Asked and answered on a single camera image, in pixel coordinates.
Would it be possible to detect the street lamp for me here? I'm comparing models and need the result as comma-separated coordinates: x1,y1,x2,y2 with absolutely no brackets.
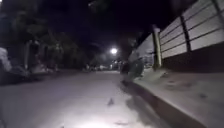
109,47,119,56

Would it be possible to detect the grey asphalt road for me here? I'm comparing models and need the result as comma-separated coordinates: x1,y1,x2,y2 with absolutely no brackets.
0,69,164,128

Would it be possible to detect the concrete kerb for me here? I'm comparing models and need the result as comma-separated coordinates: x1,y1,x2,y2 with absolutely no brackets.
120,79,208,128

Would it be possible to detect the row of trees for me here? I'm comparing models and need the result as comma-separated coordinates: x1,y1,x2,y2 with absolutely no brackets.
0,0,88,71

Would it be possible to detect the raised concrete pavement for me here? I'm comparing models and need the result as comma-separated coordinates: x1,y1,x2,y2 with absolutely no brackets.
132,68,224,128

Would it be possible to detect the pale slatted fence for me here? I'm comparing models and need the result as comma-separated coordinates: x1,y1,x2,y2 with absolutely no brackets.
152,0,224,73

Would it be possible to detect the pale wall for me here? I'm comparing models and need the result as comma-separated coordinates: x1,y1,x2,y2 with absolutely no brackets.
129,33,156,68

